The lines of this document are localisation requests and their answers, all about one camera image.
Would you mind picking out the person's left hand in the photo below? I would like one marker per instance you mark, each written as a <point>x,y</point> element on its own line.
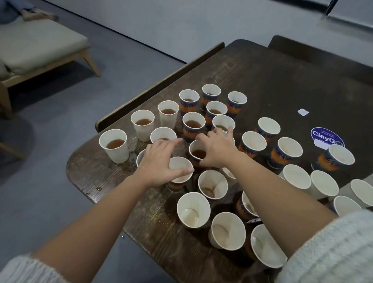
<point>155,166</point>

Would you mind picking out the person's right hand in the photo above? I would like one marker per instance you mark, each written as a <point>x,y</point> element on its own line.
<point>218,149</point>

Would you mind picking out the group of paper cups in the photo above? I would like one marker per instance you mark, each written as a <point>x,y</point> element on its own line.
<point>117,156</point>

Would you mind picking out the person's right forearm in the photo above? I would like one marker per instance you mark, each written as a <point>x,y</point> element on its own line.
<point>283,201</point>

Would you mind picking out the person's left forearm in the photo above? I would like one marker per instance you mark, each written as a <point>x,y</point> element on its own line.
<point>94,235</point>

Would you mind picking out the dark wooden table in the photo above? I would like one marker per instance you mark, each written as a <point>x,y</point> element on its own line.
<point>271,82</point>

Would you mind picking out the small white paper label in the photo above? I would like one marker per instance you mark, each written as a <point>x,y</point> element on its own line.
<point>303,111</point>

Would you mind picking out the round blue sticker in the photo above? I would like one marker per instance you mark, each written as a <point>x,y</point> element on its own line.
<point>327,135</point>

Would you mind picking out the dark wooden chair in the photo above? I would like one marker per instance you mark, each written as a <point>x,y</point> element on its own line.
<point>328,57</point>

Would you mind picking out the beige cushioned lounge chair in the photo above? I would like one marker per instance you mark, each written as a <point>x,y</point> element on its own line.
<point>35,44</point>

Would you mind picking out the white wall panel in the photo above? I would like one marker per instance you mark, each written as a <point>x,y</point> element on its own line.
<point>362,10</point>

